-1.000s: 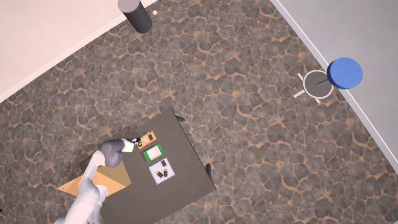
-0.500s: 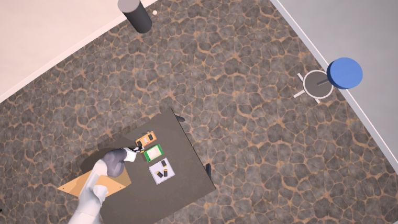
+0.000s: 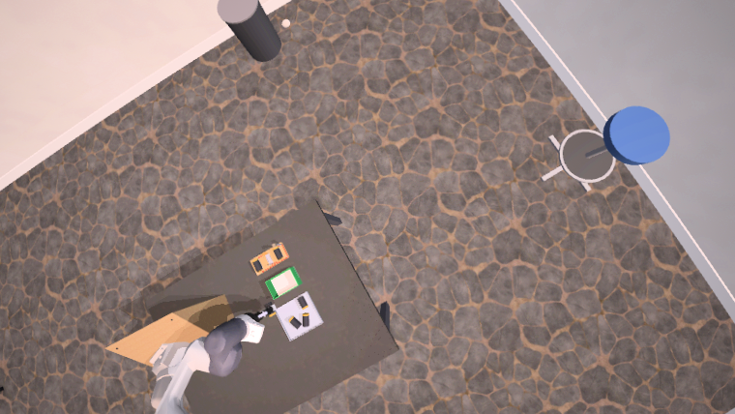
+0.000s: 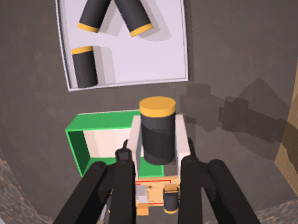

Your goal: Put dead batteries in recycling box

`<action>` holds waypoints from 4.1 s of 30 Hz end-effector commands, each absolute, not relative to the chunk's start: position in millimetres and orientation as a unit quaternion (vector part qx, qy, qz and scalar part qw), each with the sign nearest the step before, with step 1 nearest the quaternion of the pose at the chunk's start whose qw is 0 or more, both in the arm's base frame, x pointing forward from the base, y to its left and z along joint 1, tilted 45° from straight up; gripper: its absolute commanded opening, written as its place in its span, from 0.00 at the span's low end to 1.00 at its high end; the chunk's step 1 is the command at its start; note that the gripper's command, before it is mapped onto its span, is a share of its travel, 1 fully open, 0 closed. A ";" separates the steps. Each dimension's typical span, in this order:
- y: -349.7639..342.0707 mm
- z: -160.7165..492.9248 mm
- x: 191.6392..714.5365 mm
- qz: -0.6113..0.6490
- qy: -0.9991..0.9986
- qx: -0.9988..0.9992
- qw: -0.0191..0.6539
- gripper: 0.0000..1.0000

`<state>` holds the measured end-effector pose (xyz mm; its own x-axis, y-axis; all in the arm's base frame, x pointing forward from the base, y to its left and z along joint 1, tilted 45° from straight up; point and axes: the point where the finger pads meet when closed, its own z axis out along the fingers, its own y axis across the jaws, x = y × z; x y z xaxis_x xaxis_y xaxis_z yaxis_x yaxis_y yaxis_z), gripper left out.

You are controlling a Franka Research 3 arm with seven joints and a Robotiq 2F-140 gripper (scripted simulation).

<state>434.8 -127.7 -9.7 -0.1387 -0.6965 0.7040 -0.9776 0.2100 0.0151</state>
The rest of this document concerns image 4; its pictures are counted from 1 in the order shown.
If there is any green open box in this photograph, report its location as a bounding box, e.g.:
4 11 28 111
65 110 164 177

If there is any white tray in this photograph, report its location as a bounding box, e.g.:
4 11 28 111
56 0 188 91

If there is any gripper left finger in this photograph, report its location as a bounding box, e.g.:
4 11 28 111
53 116 142 224

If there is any dark grey cylinder with yellow top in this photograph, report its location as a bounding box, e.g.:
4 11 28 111
77 0 111 33
139 97 176 166
106 194 112 212
71 45 98 89
114 0 153 37
163 187 179 213

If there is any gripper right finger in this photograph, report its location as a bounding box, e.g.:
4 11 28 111
175 115 261 224

